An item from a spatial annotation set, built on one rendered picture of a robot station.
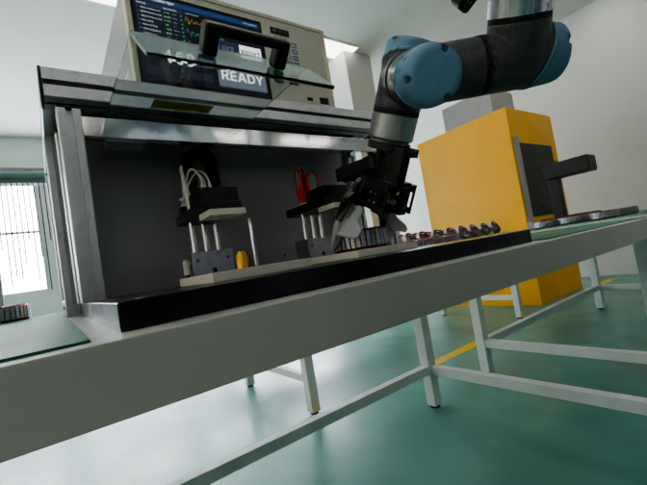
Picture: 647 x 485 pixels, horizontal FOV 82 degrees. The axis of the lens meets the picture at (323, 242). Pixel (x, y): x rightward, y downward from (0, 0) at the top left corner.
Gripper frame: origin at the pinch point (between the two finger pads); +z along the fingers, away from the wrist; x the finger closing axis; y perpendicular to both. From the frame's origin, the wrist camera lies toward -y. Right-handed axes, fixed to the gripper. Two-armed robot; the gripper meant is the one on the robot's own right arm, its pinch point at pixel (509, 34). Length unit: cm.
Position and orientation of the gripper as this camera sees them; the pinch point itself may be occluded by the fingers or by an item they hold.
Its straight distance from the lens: 91.6
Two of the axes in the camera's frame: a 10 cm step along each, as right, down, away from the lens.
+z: 1.6, 9.9, -0.4
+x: 7.1, -0.9, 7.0
